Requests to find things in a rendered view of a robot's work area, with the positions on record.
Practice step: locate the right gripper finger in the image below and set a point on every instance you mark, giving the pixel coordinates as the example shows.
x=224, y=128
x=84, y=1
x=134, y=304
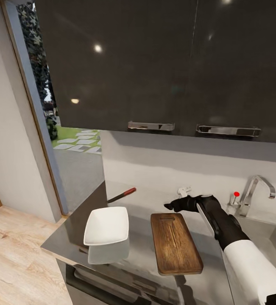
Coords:
x=169, y=206

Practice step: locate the cutting board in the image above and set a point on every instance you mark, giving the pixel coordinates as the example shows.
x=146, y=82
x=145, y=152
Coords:
x=175, y=248

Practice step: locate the bowl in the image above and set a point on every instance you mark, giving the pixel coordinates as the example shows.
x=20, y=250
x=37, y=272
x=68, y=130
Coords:
x=106, y=226

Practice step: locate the drop in sink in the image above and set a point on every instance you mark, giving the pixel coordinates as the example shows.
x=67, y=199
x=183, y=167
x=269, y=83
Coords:
x=261, y=233

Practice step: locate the parer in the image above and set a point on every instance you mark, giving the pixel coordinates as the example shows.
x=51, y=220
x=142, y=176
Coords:
x=123, y=194

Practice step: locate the dishwasher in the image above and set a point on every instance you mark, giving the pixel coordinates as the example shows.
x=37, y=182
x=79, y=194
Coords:
x=85, y=288

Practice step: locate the fixed window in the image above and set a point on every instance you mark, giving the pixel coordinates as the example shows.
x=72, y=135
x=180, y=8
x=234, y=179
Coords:
x=73, y=155

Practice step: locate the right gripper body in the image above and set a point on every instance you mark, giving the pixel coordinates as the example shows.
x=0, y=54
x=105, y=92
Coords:
x=181, y=204

